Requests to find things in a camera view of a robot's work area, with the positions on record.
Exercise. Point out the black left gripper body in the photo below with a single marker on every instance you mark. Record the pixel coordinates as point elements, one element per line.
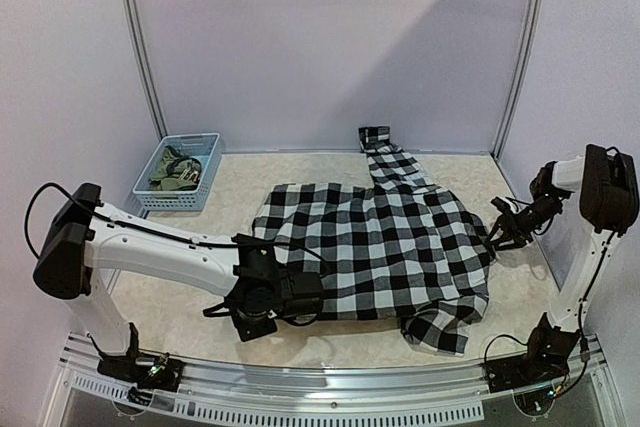
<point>246,324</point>

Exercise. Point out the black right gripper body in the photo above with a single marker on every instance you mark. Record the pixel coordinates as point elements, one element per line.
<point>511,224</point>

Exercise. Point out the black white checked shirt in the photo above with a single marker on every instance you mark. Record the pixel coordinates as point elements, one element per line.
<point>403,247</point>

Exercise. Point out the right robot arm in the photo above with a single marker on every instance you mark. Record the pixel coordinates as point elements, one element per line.
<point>605,182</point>

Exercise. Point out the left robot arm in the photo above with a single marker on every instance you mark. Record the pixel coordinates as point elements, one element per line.
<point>88,235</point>

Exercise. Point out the green garment in basket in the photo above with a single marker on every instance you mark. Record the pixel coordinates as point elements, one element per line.
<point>175,172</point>

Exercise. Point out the light blue plastic basket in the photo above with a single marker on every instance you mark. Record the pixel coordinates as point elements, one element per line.
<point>206,147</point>

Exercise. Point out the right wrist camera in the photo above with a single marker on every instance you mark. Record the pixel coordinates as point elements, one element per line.
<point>506,206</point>

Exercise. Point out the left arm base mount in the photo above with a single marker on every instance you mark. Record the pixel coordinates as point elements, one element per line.
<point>145,371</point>

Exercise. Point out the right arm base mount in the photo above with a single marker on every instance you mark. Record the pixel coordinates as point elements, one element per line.
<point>537,367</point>

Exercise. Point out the front aluminium rail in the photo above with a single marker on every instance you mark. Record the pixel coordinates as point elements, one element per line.
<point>225,394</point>

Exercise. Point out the right aluminium wall post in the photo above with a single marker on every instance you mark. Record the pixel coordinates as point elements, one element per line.
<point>526,41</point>

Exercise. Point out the aluminium wall post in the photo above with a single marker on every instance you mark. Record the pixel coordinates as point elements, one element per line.
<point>141,57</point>
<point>526,41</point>

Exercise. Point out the left aluminium wall post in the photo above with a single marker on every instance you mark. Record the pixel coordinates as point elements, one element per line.
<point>141,57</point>

